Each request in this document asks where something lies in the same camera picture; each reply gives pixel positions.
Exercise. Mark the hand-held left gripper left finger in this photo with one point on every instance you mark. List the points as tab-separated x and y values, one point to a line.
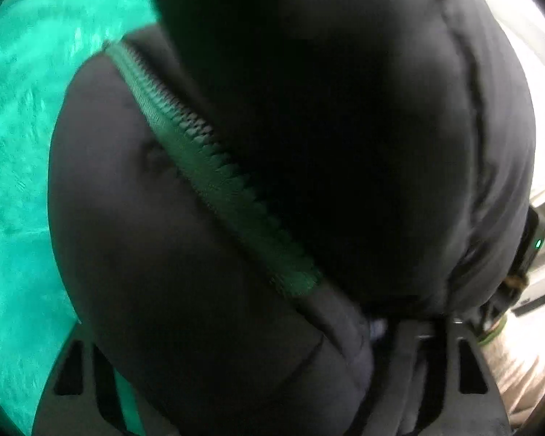
45	418

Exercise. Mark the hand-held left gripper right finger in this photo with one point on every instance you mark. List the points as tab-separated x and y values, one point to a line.
436	372

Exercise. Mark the black puffer jacket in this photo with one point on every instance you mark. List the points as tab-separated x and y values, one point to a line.
299	190

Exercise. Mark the green velvet blanket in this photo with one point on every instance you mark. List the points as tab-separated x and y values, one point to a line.
22	145

